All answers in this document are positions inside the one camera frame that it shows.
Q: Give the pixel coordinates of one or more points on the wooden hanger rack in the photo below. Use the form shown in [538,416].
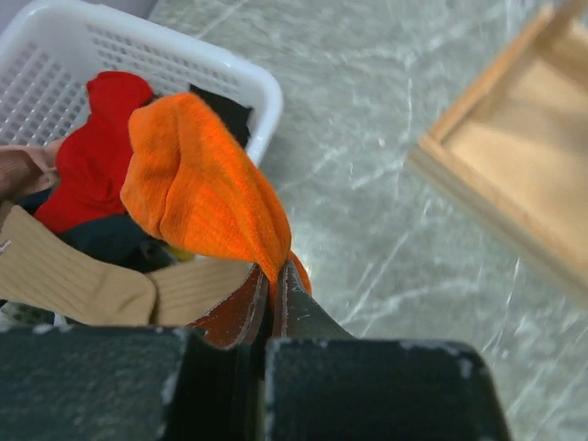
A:
[512,149]

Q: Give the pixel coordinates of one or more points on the black sock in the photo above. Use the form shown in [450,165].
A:
[234,115]

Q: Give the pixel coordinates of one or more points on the navy sock in basket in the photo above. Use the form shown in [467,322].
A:
[114,245]

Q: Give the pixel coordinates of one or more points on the pink sock in basket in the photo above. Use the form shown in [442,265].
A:
[28,169]

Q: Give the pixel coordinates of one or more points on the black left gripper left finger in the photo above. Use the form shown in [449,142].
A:
[75,382]

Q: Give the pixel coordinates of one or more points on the white plastic basket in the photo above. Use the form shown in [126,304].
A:
[51,49]

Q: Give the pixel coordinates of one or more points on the brown ribbed sock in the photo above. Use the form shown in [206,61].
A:
[176,295]

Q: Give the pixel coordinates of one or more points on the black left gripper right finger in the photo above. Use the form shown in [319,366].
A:
[321,383]

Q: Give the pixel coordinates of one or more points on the red sock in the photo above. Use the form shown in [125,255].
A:
[93,161]

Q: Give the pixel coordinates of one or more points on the orange sock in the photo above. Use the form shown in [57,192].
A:
[190,184]

